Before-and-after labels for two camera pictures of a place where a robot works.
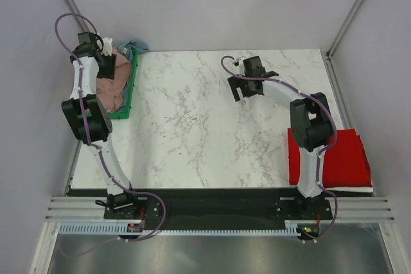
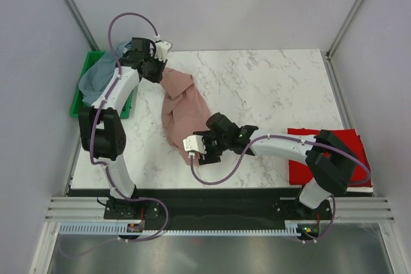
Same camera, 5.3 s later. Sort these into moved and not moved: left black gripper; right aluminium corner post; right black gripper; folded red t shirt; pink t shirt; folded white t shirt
Moved: left black gripper; pink t shirt; right black gripper
Not moved: right aluminium corner post; folded red t shirt; folded white t shirt
